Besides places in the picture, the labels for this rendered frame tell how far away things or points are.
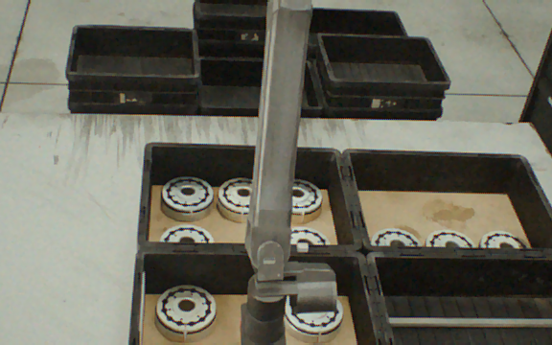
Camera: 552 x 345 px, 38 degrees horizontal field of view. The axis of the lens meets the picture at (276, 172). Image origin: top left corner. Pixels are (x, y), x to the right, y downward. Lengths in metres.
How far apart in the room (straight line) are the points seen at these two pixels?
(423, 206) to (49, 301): 0.78
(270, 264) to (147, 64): 1.66
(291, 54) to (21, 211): 0.91
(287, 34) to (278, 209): 0.24
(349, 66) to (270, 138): 1.71
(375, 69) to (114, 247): 1.38
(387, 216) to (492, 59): 2.48
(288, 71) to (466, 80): 2.80
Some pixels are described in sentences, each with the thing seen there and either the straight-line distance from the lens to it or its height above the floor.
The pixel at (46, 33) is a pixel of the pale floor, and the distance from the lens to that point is 3.87.
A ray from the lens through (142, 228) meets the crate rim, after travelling 1.42.
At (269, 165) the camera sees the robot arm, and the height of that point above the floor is 1.23.
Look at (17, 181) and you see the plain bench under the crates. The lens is 1.90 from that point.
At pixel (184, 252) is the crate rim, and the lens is 1.38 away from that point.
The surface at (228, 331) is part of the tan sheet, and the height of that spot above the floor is 0.83.
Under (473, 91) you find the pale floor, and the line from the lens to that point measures 3.78.
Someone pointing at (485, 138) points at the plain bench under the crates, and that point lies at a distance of 2.20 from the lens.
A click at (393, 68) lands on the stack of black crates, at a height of 0.49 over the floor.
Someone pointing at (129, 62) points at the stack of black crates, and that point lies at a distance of 2.70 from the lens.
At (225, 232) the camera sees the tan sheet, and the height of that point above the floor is 0.83.
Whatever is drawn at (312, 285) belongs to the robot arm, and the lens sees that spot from 1.15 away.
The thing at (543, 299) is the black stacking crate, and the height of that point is 0.83.
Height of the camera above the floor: 1.91
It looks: 39 degrees down
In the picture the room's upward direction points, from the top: 7 degrees clockwise
